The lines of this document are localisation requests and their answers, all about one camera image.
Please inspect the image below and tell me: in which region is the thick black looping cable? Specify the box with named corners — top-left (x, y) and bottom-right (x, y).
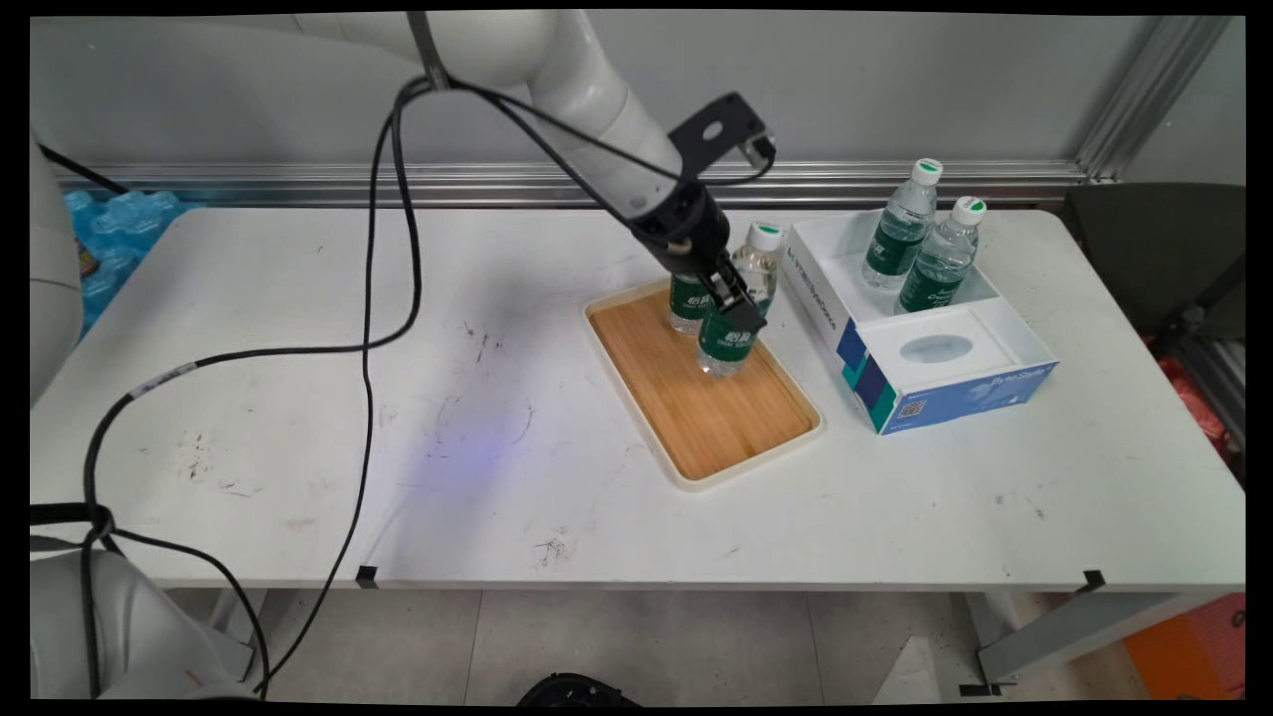
top-left (82, 80), bottom-right (425, 697)

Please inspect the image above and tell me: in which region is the short black cable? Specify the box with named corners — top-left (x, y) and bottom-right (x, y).
top-left (38, 142), bottom-right (132, 197)

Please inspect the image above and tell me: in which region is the blue pack of water bottles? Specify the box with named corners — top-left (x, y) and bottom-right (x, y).
top-left (65, 189), bottom-right (190, 334)

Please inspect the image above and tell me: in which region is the grey strap on arm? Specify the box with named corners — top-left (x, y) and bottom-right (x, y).
top-left (406, 10), bottom-right (451, 92)

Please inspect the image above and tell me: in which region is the red packaged item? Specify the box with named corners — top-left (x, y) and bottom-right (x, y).
top-left (1144, 333), bottom-right (1244, 478)

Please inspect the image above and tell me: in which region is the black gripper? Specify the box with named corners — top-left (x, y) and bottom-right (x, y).
top-left (627, 183), bottom-right (770, 335)

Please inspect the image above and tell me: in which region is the long black hanging cable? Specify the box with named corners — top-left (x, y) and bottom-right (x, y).
top-left (254, 78), bottom-right (439, 694)

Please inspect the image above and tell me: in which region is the wooden tray with cream rim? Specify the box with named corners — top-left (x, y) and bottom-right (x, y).
top-left (582, 278), bottom-right (826, 493)

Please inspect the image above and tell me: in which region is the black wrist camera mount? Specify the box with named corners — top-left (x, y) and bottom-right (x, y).
top-left (668, 91), bottom-right (778, 176)

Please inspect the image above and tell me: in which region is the green label water bottle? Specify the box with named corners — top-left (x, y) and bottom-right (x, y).
top-left (895, 195), bottom-right (989, 315)
top-left (861, 157), bottom-right (944, 292)
top-left (696, 221), bottom-right (784, 379)
top-left (668, 270), bottom-right (713, 337)

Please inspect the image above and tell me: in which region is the black round object on floor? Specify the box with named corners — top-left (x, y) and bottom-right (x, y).
top-left (517, 673), bottom-right (639, 709)

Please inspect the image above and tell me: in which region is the aluminium corner profile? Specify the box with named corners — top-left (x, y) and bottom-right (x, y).
top-left (1074, 15), bottom-right (1234, 182)

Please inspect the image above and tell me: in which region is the orange box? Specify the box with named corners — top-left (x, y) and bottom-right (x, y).
top-left (1124, 594), bottom-right (1246, 700)

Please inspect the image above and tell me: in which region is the thin black camera cable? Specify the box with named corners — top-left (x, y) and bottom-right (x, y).
top-left (438, 78), bottom-right (777, 192)

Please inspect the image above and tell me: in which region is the aluminium rail along wall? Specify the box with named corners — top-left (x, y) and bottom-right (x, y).
top-left (50, 159), bottom-right (1090, 208)

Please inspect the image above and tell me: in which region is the white blue cardboard box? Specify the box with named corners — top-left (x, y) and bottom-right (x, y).
top-left (781, 211), bottom-right (1060, 437)

